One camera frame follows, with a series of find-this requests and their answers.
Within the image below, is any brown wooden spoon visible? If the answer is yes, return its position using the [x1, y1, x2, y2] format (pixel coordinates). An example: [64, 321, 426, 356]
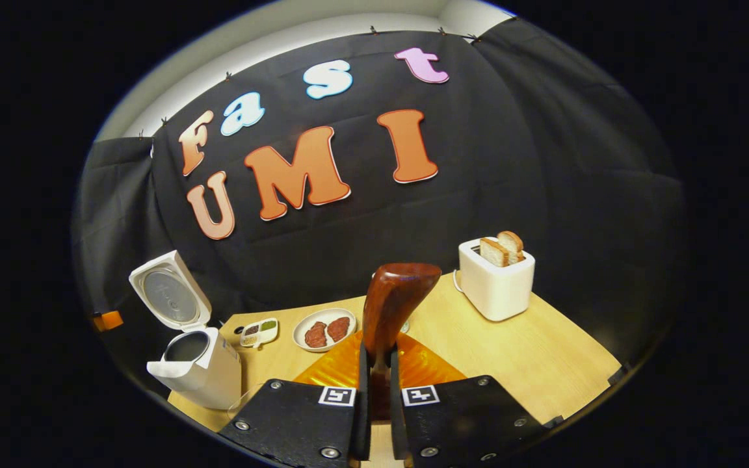
[361, 263, 443, 420]

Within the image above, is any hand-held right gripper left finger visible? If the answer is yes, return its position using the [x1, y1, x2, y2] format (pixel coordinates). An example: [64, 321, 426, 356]
[218, 330, 373, 468]

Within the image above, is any white toaster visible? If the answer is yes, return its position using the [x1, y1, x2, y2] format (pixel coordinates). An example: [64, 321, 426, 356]
[458, 238, 536, 322]

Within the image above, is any white round plate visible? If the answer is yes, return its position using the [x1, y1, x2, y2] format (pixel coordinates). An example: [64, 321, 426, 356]
[293, 307, 357, 353]

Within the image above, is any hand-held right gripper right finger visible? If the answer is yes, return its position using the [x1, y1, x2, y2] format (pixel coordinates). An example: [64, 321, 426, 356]
[388, 331, 564, 468]

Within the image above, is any white divided rice dish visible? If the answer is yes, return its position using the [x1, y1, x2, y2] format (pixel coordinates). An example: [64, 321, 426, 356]
[239, 318, 280, 348]

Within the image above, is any black backdrop cloth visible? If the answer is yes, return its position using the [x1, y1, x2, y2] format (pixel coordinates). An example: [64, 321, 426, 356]
[72, 19, 687, 391]

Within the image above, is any white rice cooker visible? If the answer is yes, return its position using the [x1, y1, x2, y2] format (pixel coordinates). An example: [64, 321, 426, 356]
[129, 250, 243, 410]

